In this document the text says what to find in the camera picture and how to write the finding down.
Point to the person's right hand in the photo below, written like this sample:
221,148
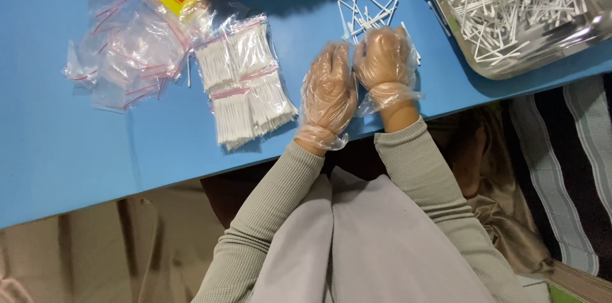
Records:
385,71

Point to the person's left hand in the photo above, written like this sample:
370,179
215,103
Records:
330,97

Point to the person's left fingers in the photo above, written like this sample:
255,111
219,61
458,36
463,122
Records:
334,54

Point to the person's right fingers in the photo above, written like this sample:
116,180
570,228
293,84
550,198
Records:
385,40

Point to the loose white cotton swabs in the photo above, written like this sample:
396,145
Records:
366,11

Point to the filled zip bag of swabs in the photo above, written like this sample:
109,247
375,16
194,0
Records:
215,64
270,102
233,119
253,47

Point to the heap of swabs in tray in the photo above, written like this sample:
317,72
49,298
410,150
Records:
507,2

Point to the single white cotton swab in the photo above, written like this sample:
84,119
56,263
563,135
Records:
189,72

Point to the metal tray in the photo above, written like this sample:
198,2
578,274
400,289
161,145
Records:
540,57

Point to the lilac garment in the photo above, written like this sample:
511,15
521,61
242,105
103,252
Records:
373,245

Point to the pile of empty zip bags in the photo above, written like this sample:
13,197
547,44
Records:
129,54

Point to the striped black and grey cloth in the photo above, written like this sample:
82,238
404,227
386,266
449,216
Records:
569,164

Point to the green and tan board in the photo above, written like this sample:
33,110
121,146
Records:
578,291

